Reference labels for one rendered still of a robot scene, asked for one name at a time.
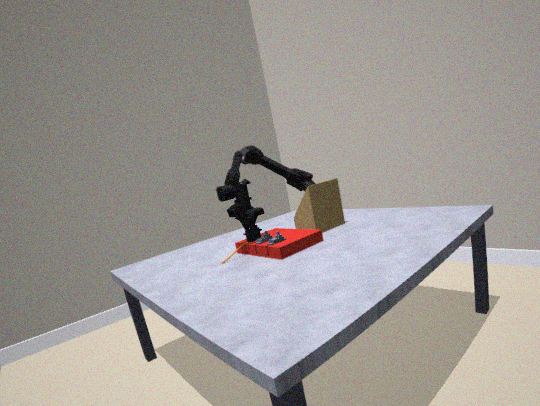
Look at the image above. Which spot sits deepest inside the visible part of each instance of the red flat deck plate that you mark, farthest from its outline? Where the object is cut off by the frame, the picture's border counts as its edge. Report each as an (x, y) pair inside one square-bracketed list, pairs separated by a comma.
[(281, 243)]

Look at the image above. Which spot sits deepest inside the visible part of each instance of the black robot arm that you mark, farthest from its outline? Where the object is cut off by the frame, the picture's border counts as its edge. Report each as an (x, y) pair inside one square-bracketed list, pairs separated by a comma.
[(233, 188)]

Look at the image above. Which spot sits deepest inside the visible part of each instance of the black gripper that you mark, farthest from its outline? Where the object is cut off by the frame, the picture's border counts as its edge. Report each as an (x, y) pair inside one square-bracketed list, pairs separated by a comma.
[(248, 218)]

